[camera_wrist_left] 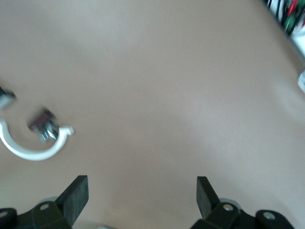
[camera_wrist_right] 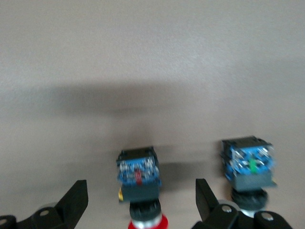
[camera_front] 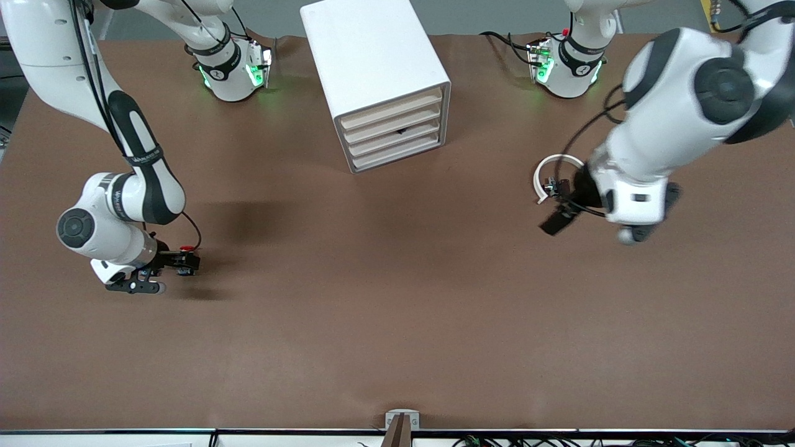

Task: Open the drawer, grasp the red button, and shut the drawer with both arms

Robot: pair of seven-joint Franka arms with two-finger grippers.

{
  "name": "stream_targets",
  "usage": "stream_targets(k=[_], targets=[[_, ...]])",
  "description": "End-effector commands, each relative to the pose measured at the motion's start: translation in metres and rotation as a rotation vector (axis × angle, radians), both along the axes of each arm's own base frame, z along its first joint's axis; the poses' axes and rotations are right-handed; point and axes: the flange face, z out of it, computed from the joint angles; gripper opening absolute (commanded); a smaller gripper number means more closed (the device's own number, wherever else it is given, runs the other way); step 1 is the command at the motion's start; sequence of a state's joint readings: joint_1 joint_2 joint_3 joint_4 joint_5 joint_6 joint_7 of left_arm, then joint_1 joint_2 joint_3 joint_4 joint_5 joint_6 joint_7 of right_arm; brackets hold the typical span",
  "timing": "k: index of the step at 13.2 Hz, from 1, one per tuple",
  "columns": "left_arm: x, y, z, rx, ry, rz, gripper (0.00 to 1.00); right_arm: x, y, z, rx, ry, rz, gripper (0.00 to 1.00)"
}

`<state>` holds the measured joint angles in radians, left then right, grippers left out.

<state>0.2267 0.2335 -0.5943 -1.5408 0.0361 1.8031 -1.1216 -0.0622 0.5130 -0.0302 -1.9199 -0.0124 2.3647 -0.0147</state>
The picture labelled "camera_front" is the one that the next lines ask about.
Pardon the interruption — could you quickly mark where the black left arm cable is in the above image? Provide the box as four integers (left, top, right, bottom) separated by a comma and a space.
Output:
550, 84, 628, 218

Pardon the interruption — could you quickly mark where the white table edge rail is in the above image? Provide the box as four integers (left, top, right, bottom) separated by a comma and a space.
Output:
0, 428, 795, 447

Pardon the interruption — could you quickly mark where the black base cable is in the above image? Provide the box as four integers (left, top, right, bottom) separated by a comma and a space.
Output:
478, 30, 536, 66

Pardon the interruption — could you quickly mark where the white half ring clamp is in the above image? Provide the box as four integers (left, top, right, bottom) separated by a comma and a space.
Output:
534, 153, 588, 205

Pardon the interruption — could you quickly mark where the metal base connector bracket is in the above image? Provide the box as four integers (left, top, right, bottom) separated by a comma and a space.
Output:
247, 38, 275, 89
527, 36, 557, 84

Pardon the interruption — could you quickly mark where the black cable bundle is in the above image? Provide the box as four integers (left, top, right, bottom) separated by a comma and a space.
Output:
450, 433, 795, 447

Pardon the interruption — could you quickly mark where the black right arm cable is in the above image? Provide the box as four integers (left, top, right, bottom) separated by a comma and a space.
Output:
68, 0, 203, 252

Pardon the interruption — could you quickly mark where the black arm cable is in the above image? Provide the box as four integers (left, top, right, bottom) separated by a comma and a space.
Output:
68, 0, 203, 252
550, 84, 628, 218

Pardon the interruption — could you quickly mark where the metal table edge bracket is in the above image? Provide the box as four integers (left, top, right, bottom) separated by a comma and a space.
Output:
384, 409, 420, 431

